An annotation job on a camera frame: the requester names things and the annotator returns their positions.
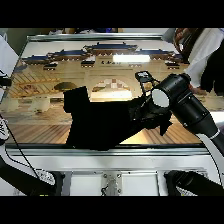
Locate black garment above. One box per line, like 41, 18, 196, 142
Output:
62, 85, 158, 151

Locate person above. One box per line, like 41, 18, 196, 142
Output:
163, 28, 224, 98

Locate black cable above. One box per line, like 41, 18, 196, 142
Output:
0, 114, 44, 183

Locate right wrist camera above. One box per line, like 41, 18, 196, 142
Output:
134, 70, 157, 100

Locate silver frame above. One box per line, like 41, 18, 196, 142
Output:
0, 143, 224, 196

